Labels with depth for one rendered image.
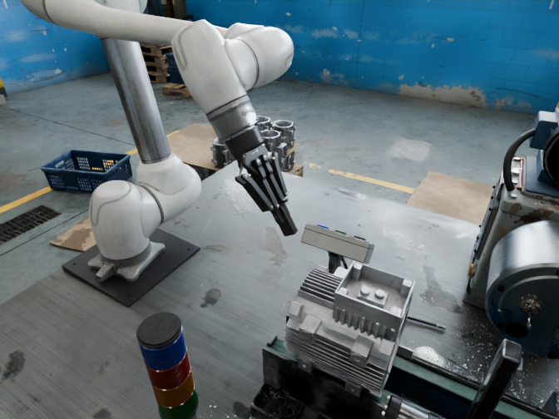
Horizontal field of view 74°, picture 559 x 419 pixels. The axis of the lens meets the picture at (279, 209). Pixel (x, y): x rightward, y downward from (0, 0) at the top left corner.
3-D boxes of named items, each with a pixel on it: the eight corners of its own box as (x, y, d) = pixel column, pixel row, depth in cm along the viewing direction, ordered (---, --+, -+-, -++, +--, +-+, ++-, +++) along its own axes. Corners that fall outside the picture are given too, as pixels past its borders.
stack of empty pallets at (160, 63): (198, 74, 698) (192, 21, 650) (164, 84, 636) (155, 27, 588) (150, 66, 753) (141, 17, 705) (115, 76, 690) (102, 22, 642)
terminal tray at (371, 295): (408, 307, 73) (416, 280, 69) (394, 347, 65) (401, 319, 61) (350, 286, 78) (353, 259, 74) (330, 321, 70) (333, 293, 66)
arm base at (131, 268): (76, 275, 118) (71, 262, 115) (124, 234, 135) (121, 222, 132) (124, 291, 113) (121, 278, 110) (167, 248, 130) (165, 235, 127)
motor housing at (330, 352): (400, 342, 84) (417, 280, 74) (374, 416, 70) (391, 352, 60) (319, 309, 93) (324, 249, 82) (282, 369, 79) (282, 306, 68)
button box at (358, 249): (369, 263, 94) (375, 243, 94) (364, 263, 88) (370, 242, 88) (309, 243, 102) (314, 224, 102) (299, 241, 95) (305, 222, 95)
